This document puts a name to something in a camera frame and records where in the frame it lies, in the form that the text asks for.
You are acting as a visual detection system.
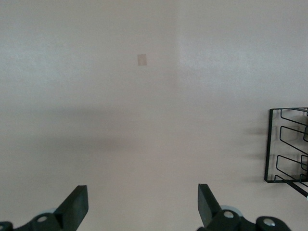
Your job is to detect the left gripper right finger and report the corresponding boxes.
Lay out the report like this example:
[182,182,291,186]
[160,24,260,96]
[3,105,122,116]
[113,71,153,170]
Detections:
[196,184,242,231]

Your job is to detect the black wire cup holder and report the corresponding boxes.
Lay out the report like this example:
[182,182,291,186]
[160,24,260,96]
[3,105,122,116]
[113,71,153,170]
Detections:
[264,107,308,199]

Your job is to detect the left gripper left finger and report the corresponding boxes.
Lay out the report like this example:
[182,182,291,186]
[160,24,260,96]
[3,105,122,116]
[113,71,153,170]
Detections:
[14,184,89,231]

